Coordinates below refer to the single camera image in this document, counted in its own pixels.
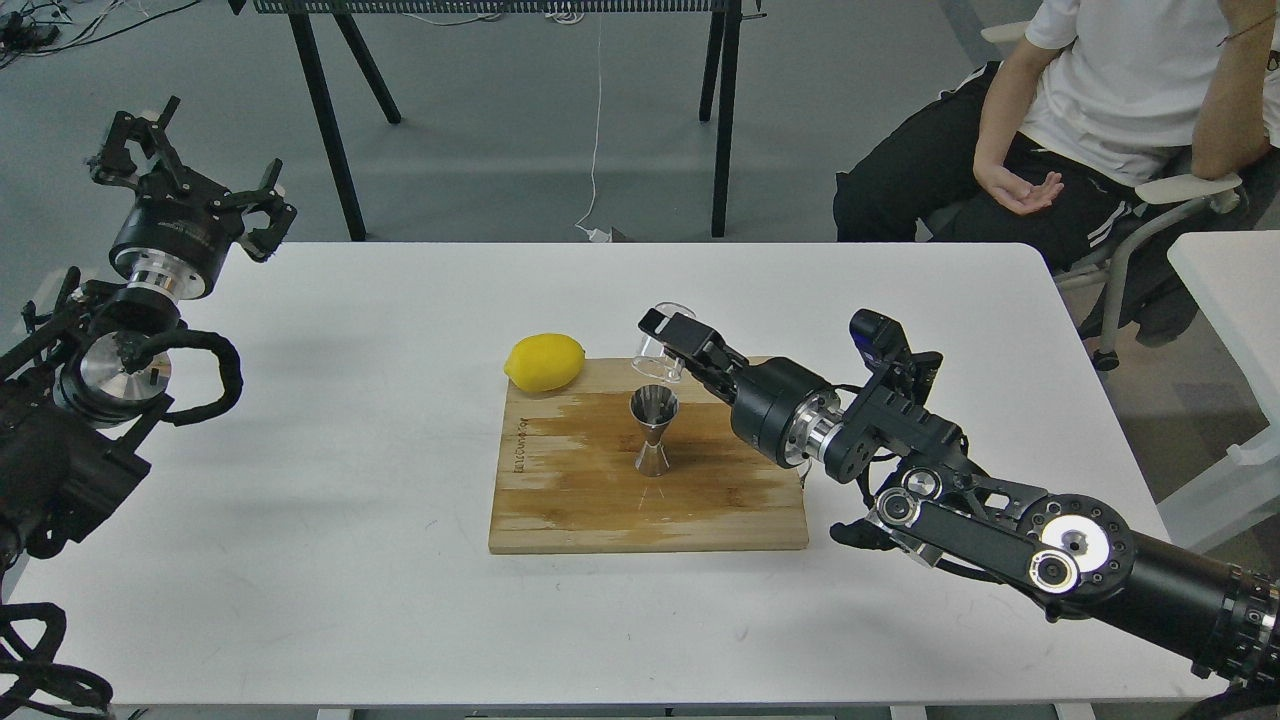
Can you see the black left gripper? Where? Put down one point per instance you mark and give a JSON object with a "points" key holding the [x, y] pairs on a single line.
{"points": [[170, 240]]}

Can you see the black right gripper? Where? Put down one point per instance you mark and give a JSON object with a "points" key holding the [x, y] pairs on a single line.
{"points": [[778, 407]]}

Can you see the clear glass cup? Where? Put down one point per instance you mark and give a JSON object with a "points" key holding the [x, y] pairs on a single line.
{"points": [[651, 360]]}

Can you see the steel double jigger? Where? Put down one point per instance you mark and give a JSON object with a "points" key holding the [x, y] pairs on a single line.
{"points": [[653, 407]]}

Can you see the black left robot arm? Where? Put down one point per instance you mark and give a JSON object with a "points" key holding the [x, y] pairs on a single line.
{"points": [[109, 361]]}

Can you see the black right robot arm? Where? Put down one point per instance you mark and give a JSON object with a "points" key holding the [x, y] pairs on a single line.
{"points": [[1072, 555]]}

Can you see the yellow lemon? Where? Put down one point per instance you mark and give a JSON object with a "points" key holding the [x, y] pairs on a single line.
{"points": [[543, 362]]}

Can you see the wooden cutting board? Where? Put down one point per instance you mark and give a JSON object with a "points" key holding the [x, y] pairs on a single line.
{"points": [[566, 480]]}

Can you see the seated person white shirt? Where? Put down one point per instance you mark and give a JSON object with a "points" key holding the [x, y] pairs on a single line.
{"points": [[1047, 147]]}

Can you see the white side table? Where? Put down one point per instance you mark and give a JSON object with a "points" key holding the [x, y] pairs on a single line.
{"points": [[1234, 277]]}

